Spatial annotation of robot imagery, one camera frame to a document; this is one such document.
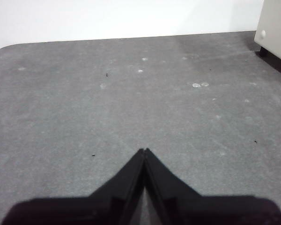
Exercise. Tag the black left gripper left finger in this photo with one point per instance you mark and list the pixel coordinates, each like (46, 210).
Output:
(96, 208)

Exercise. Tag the cream Toshiba toaster oven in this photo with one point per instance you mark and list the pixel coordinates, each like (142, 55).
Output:
(276, 28)

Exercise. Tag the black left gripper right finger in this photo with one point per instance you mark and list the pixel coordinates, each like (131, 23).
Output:
(201, 208)

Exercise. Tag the dark oven foot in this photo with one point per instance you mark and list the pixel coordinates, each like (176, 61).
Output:
(263, 51)

